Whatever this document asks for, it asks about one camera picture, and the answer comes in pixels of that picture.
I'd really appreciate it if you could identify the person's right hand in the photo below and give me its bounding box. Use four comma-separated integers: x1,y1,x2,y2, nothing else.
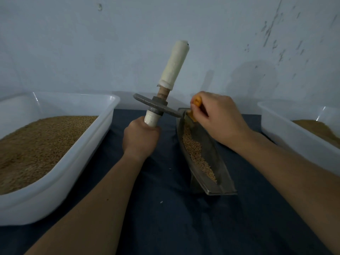
190,91,255,152

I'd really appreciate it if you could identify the person's left hand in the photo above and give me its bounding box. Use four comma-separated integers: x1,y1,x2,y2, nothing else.
122,115,161,164

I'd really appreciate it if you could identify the orange handled brush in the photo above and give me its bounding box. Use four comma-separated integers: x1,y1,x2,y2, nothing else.
190,95,204,123

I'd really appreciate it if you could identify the small ground grain portion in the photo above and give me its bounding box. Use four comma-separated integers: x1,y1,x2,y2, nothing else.
182,124,219,184

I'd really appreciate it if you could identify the boat-shaped metal grinding trough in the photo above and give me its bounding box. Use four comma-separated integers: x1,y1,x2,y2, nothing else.
176,108,238,196

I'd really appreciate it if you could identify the white plastic tray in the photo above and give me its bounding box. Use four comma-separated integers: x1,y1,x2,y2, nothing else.
257,100,340,176
0,92,121,226

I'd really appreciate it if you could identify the metal grinding wheel with handles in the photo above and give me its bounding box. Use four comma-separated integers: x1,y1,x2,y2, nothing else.
133,40,191,129

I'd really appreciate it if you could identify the person's left forearm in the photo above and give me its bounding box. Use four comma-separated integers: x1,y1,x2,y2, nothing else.
24,155,147,255

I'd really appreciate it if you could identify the person's right forearm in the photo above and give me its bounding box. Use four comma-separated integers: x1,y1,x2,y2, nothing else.
231,130,340,255

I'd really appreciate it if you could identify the dark blue tablecloth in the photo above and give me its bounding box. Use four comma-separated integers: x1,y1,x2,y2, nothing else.
0,109,333,255

